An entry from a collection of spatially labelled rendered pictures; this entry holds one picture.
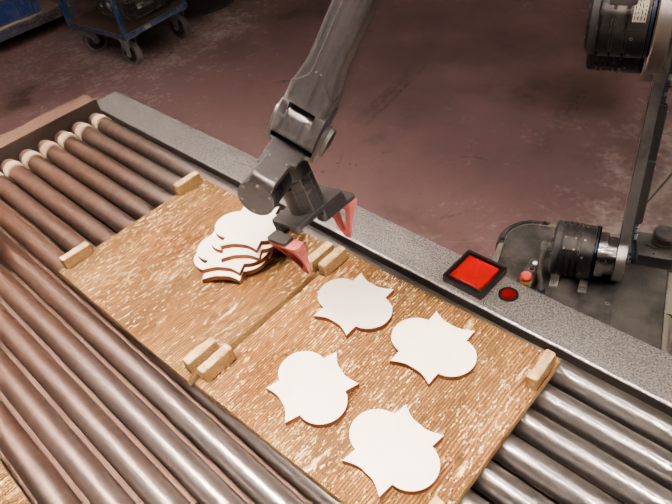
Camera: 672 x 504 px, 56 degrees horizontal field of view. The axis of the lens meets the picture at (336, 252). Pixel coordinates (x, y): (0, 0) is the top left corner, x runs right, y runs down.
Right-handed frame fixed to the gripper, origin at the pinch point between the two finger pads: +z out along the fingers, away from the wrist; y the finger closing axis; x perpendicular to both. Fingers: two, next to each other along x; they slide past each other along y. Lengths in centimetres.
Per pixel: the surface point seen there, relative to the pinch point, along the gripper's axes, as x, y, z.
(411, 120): -142, -159, 78
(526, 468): 38.3, 8.5, 18.9
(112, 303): -29.0, 27.1, -0.9
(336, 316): 4.8, 6.1, 7.4
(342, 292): 2.0, 1.7, 7.0
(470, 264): 13.0, -17.0, 12.5
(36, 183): -80, 17, -11
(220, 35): -316, -178, 37
